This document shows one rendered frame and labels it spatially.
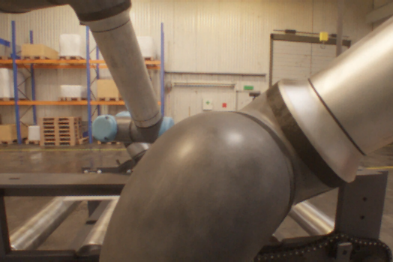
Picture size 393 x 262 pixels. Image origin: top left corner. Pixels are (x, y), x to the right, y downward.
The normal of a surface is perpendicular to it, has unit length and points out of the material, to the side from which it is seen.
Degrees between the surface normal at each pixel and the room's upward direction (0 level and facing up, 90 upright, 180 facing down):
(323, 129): 72
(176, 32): 90
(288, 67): 90
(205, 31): 90
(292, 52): 90
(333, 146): 81
